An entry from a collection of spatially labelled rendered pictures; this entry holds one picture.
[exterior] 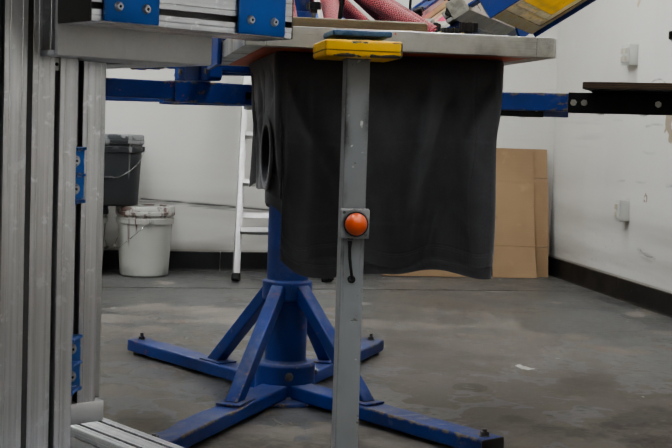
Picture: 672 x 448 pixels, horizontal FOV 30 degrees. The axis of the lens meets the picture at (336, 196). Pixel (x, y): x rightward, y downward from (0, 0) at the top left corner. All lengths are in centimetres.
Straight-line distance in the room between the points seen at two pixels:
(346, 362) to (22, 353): 55
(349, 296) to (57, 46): 65
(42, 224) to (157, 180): 510
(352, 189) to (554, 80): 537
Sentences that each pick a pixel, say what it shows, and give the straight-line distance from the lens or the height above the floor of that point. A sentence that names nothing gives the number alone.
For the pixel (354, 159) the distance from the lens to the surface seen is 210.
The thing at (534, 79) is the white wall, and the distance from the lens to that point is 738.
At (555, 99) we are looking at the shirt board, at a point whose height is 91.
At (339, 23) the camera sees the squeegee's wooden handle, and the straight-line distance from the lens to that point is 290.
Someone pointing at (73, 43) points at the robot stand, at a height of 92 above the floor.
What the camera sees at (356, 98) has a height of 86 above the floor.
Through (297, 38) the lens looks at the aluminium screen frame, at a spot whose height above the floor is 97.
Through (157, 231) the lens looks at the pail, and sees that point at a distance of 666.
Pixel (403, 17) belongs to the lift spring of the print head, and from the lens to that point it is 355.
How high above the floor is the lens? 80
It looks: 3 degrees down
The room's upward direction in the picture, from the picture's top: 2 degrees clockwise
